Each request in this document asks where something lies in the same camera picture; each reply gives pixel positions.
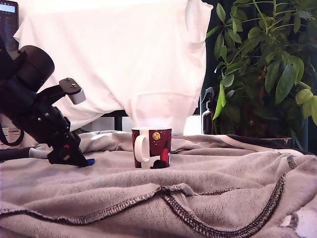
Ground dark square plant pot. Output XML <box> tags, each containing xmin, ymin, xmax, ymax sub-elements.
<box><xmin>231</xmin><ymin>101</ymin><xmax>294</xmax><ymax>139</ymax></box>

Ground black monitor stand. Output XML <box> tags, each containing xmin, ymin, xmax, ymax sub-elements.
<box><xmin>101</xmin><ymin>110</ymin><xmax>129</xmax><ymax>132</ymax></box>

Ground black computer monitor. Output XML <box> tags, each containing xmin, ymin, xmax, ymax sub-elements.
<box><xmin>0</xmin><ymin>0</ymin><xmax>20</xmax><ymax>54</ymax></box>

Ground grey knitted cloth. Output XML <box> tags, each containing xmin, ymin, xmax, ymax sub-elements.
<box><xmin>0</xmin><ymin>130</ymin><xmax>317</xmax><ymax>238</ymax></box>

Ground red patterned coffee mug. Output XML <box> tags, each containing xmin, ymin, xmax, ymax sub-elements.
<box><xmin>131</xmin><ymin>127</ymin><xmax>173</xmax><ymax>170</ymax></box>

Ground blue coffee capsule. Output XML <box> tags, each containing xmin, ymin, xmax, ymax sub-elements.
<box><xmin>79</xmin><ymin>158</ymin><xmax>96</xmax><ymax>169</ymax></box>

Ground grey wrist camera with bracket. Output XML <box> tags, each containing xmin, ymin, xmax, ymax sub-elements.
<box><xmin>37</xmin><ymin>77</ymin><xmax>87</xmax><ymax>105</ymax></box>

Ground black spray bottle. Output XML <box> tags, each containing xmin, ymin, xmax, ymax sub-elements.
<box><xmin>201</xmin><ymin>86</ymin><xmax>215</xmax><ymax>135</ymax></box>

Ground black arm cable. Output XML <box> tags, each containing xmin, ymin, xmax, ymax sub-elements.
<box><xmin>0</xmin><ymin>123</ymin><xmax>25</xmax><ymax>147</ymax></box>

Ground white barcode carton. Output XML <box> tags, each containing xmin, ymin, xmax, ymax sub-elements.
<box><xmin>0</xmin><ymin>126</ymin><xmax>22</xmax><ymax>150</ymax></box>

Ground white draped cloth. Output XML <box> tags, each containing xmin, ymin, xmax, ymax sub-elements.
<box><xmin>13</xmin><ymin>0</ymin><xmax>214</xmax><ymax>136</ymax></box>

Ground green leafy houseplant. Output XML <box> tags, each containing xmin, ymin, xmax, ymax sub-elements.
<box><xmin>206</xmin><ymin>0</ymin><xmax>317</xmax><ymax>139</ymax></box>

